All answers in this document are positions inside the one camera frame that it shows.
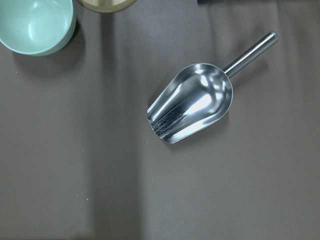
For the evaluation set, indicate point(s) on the round wooden stand base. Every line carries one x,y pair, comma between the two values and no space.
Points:
106,6

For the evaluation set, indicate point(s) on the steel scoop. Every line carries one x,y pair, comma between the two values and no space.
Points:
199,96

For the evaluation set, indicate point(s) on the mint green bowl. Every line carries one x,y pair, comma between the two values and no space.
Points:
36,27

